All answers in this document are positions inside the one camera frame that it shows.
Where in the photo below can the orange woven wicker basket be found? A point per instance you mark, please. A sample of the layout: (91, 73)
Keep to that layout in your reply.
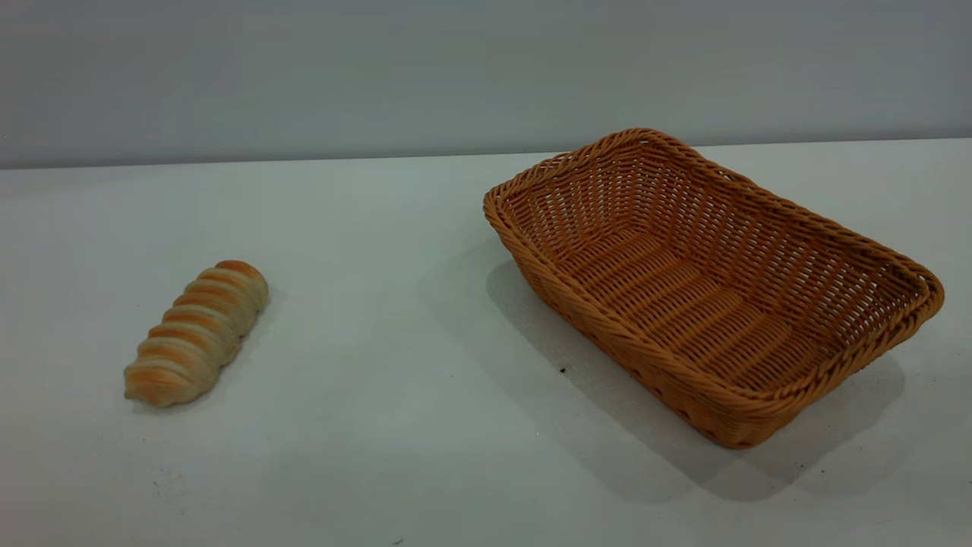
(683, 289)

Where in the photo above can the striped long bread roll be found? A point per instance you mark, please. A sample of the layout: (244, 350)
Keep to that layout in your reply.
(197, 334)

